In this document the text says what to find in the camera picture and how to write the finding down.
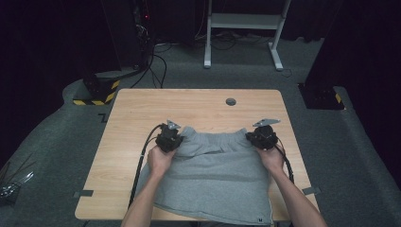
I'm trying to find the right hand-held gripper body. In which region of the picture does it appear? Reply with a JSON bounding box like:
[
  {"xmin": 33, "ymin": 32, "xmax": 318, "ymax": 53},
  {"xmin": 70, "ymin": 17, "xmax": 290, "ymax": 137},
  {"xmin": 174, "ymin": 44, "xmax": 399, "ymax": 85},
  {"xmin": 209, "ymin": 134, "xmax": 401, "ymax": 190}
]
[{"xmin": 251, "ymin": 118, "xmax": 282, "ymax": 151}]

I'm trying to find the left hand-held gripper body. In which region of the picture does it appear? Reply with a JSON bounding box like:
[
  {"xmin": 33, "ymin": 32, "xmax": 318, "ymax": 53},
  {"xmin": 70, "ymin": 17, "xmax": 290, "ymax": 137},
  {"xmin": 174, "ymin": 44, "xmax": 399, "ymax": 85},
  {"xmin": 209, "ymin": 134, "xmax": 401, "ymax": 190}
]
[{"xmin": 155, "ymin": 119, "xmax": 183, "ymax": 154}]

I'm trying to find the person's right hand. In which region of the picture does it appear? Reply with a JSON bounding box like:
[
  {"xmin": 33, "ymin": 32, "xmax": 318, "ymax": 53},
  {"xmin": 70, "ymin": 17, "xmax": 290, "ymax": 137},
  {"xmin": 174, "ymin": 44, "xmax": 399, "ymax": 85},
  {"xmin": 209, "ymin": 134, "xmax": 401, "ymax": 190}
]
[{"xmin": 255, "ymin": 145, "xmax": 287, "ymax": 175}]

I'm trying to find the person's left hand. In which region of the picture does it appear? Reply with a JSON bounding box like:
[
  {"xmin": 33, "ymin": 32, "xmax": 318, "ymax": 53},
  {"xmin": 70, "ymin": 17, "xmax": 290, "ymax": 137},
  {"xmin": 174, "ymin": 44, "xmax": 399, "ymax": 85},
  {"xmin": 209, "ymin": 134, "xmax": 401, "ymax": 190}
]
[{"xmin": 147, "ymin": 145, "xmax": 178, "ymax": 180}]

